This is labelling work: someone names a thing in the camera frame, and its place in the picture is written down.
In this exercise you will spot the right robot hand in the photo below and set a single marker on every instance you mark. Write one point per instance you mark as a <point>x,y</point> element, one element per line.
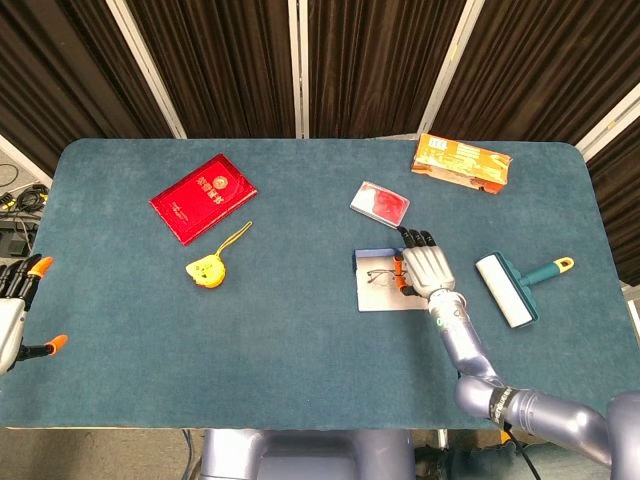
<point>427,270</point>

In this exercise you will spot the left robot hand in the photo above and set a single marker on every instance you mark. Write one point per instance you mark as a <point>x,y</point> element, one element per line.
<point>10,325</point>

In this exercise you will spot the thin metal-framed eyeglasses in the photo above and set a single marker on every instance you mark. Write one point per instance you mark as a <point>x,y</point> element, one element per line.
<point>380,274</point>

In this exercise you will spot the blue glasses card box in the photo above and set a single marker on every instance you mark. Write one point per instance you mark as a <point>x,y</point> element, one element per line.
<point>380,300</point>

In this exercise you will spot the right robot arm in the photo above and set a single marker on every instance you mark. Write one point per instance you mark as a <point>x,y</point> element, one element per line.
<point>465,345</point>

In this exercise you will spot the white and red box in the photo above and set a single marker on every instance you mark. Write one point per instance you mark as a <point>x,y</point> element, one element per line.
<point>380,202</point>

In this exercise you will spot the orange cardboard box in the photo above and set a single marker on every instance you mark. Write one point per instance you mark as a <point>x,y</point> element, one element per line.
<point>460,160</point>

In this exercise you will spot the teal table cloth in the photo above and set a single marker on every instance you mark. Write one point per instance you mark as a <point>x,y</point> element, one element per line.
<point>280,340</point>

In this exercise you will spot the white table leg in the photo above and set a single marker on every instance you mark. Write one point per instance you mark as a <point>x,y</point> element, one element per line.
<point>442,437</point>

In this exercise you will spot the yellow tape measure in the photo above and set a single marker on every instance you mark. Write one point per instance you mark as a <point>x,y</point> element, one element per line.
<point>205,270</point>

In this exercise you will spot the brown curtain screen panel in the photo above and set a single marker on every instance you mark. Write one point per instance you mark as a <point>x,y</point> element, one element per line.
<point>620,190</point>
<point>220,65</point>
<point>540,65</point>
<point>380,65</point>
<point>60,75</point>

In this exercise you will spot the grey-purple robot torso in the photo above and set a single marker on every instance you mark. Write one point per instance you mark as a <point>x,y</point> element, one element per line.
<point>300,455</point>

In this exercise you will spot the red certificate booklet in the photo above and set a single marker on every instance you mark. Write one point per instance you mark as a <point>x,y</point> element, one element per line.
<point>200,200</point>

